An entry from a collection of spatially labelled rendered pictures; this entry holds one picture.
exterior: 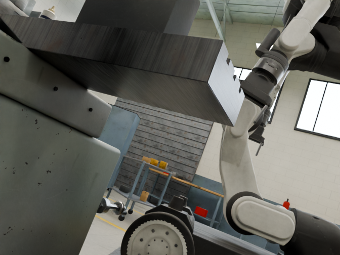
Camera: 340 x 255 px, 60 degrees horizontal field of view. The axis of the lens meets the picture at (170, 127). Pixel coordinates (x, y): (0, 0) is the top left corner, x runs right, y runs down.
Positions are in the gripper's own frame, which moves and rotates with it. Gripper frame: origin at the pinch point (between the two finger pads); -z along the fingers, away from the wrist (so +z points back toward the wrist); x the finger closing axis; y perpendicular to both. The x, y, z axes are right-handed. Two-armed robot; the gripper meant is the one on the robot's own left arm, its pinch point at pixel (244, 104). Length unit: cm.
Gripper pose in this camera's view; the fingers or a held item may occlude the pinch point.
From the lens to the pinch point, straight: 92.1
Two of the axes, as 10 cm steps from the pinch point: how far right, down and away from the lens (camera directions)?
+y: -0.7, -2.6, -9.6
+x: -8.0, -5.6, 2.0
